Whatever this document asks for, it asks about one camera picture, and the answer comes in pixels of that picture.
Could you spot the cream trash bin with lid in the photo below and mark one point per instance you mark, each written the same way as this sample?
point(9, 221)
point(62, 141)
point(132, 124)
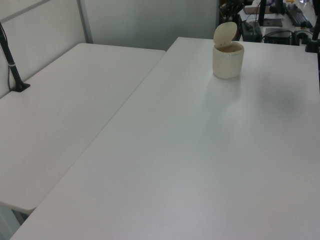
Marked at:
point(228, 62)

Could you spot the white side table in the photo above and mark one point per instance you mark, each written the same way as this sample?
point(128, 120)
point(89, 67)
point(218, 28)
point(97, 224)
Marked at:
point(62, 112)

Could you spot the black case with green parts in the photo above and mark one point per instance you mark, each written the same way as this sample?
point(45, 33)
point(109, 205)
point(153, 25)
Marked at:
point(251, 31)

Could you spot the dark holder with tools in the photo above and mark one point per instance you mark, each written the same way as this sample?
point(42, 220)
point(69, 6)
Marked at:
point(230, 11)

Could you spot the brown flat pad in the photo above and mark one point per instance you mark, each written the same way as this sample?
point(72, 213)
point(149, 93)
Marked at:
point(251, 10)

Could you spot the black electronics box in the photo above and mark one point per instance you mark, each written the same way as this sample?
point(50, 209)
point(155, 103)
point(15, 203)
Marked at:
point(278, 35)

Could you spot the black monitor stand pole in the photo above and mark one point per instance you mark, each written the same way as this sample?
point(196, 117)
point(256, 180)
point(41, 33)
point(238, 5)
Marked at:
point(262, 12)

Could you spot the black keyboard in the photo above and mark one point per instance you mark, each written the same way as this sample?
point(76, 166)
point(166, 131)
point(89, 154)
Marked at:
point(298, 15)

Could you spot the black clamp stand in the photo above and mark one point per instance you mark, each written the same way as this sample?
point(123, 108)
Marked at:
point(313, 37)

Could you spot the grey metal partition post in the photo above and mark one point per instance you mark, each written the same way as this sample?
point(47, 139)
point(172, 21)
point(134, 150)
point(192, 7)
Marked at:
point(85, 21)

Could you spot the black camera stand pole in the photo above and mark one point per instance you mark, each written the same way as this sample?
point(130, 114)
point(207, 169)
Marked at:
point(11, 62)

